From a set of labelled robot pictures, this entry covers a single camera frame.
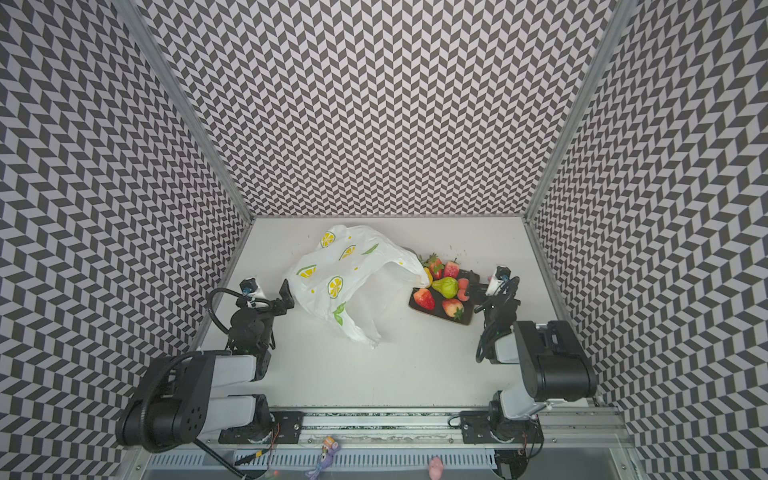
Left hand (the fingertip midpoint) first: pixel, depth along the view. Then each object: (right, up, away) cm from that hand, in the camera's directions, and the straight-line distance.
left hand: (273, 283), depth 87 cm
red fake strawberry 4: (+54, -8, +1) cm, 54 cm away
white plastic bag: (+26, +3, -8) cm, 27 cm away
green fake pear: (+52, -2, +4) cm, 52 cm away
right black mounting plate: (+57, -34, -15) cm, 68 cm away
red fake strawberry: (+49, +4, +9) cm, 50 cm away
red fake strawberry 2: (+54, +3, +10) cm, 55 cm away
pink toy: (+45, -39, -21) cm, 63 cm away
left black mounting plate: (+9, -34, -15) cm, 38 cm away
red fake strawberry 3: (+45, -5, +4) cm, 45 cm away
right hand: (+64, +1, +3) cm, 64 cm away
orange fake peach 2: (+57, -4, +4) cm, 57 cm away
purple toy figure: (+21, -35, -19) cm, 45 cm away
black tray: (+58, -1, -5) cm, 58 cm away
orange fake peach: (+58, -1, +7) cm, 58 cm away
